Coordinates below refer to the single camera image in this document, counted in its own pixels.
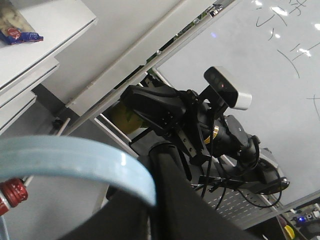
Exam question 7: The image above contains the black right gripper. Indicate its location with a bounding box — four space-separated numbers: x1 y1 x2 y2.
120 85 256 240

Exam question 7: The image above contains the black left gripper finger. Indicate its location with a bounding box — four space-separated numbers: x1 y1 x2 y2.
60 191 148 240

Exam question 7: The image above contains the light blue plastic basket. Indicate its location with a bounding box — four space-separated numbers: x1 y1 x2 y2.
0 134 158 240

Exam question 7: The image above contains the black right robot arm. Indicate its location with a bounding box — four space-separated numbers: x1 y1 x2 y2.
120 85 290 195

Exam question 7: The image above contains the white rolling whiteboard stand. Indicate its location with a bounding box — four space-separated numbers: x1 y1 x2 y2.
37 0 320 231

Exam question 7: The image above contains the white store shelving unit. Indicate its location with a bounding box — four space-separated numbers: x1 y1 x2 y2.
0 0 97 133

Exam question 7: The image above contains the blue cracker package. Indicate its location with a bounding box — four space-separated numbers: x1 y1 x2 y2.
0 0 45 46

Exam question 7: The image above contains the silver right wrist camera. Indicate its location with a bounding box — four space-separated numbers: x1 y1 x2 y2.
203 66 253 111

